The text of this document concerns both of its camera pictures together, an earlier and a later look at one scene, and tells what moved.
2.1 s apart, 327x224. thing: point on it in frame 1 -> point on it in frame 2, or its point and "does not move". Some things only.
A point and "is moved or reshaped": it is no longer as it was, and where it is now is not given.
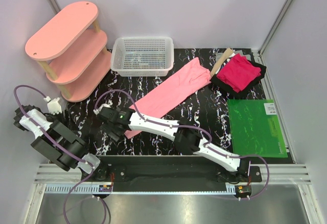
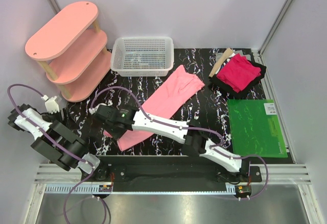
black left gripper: [67, 122] does not move
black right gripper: [108, 129] does not move
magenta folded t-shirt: [238, 72] does not move
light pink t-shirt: [173, 94] is moved or reshaped
